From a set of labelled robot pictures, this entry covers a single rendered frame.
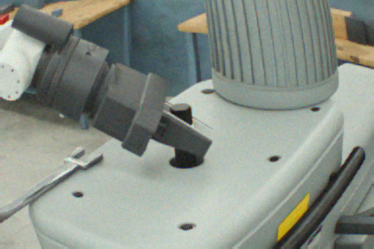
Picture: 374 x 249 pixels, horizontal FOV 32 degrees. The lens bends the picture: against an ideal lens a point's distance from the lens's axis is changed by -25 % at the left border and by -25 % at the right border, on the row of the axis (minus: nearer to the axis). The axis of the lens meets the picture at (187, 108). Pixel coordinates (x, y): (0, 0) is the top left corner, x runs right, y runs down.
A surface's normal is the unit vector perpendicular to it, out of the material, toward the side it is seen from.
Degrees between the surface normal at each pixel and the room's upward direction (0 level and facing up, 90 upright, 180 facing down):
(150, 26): 90
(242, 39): 90
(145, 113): 53
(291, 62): 90
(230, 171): 0
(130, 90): 31
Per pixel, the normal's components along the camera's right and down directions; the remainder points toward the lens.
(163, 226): -0.09, -0.92
